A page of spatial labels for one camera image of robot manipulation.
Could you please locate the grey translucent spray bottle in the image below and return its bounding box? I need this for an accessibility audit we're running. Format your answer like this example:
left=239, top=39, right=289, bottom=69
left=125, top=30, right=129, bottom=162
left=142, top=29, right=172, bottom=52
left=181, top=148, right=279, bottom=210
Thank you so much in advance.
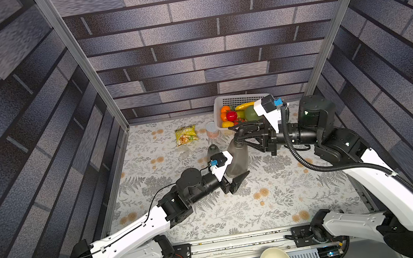
left=206, top=144, right=220, bottom=162
left=225, top=140, right=249, bottom=179

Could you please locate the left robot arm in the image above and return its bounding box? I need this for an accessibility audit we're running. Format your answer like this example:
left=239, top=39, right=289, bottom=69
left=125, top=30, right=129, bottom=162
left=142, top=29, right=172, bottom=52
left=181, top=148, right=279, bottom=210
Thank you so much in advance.
left=69, top=166, right=249, bottom=258

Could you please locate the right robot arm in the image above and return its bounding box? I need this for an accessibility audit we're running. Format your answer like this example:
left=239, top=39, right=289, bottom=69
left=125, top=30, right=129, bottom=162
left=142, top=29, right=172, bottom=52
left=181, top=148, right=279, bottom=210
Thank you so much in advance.
left=231, top=95, right=413, bottom=258

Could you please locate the green round fruit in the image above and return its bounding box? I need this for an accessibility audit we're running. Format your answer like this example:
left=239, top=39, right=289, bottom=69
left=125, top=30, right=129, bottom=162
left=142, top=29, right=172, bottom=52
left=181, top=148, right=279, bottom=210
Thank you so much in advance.
left=244, top=106, right=261, bottom=121

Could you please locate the yellow banana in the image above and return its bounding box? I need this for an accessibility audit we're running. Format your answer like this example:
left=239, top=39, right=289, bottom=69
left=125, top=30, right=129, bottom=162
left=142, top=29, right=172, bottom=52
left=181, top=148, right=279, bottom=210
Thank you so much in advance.
left=235, top=102, right=255, bottom=111

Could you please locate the red apple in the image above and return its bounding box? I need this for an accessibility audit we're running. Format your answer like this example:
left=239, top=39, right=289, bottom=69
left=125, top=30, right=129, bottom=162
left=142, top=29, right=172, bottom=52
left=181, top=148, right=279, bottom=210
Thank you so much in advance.
left=226, top=111, right=238, bottom=122

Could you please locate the yellow lemon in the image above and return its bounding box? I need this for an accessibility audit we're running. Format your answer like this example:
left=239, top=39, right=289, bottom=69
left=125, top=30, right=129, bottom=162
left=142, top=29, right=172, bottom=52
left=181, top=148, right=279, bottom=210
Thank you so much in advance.
left=221, top=121, right=235, bottom=128

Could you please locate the tin can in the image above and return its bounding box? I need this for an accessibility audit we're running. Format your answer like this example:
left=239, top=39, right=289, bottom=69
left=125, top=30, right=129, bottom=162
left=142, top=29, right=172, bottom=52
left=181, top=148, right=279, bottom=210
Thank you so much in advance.
left=205, top=121, right=220, bottom=139

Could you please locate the white plastic basket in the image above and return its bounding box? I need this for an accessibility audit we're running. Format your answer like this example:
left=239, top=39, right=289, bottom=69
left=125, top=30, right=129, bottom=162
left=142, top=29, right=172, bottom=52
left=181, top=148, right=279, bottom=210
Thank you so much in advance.
left=213, top=93, right=269, bottom=130

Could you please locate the yellow snack bag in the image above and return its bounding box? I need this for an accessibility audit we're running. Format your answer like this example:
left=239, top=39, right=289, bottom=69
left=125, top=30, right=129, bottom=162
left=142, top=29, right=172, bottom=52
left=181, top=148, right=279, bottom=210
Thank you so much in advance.
left=175, top=125, right=199, bottom=147

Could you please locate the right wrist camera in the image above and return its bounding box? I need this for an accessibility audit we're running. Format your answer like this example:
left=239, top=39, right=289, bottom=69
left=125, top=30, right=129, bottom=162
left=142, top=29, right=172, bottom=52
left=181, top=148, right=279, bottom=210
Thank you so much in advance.
left=253, top=95, right=283, bottom=132

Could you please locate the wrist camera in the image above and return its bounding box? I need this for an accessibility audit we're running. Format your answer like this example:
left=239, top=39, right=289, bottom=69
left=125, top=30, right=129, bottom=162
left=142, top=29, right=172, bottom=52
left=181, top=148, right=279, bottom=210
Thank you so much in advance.
left=209, top=151, right=233, bottom=182
left=253, top=95, right=283, bottom=132

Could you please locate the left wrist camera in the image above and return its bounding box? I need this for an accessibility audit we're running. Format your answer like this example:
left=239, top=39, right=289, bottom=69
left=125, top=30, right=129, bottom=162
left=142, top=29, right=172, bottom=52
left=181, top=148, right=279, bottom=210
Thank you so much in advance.
left=209, top=151, right=233, bottom=182

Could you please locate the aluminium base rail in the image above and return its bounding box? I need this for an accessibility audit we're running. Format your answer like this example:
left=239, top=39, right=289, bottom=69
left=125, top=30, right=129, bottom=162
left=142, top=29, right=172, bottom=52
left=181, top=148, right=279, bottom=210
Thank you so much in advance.
left=171, top=212, right=387, bottom=258

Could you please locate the black corrugated cable hose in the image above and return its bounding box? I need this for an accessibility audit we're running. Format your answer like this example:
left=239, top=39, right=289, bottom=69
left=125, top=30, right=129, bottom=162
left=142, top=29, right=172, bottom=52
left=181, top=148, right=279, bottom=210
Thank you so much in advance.
left=277, top=81, right=413, bottom=258

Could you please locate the right aluminium frame post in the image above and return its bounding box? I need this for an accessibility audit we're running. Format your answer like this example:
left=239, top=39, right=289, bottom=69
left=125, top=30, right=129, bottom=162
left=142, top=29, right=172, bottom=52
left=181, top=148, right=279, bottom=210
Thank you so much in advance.
left=304, top=0, right=351, bottom=96

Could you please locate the aluminium frame post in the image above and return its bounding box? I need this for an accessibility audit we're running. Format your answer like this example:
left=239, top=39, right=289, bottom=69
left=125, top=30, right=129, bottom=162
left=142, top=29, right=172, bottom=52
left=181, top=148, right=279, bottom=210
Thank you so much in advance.
left=304, top=0, right=351, bottom=96
left=34, top=0, right=130, bottom=132

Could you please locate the left aluminium frame post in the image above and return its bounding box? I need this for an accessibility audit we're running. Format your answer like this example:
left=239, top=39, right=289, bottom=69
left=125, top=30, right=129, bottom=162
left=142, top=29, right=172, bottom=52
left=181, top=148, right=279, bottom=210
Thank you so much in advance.
left=34, top=0, right=130, bottom=132

